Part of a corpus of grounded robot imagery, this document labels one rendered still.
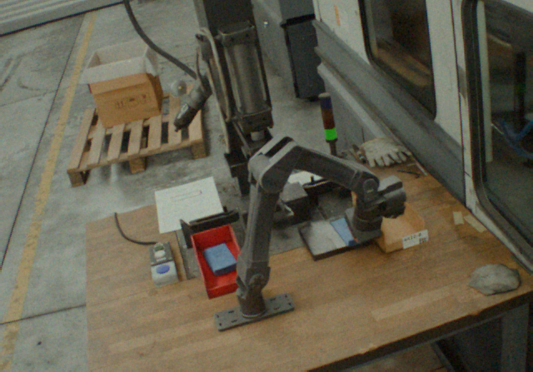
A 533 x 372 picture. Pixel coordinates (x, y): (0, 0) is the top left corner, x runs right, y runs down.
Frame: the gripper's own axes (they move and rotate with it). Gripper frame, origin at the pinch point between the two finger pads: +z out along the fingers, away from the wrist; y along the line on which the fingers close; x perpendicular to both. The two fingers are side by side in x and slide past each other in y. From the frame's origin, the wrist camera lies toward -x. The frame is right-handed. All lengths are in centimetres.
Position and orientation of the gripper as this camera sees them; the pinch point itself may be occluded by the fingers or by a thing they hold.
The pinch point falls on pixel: (359, 239)
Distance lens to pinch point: 184.4
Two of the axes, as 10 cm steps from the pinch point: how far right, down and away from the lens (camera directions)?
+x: -9.5, 2.7, -1.7
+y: -3.2, -7.8, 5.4
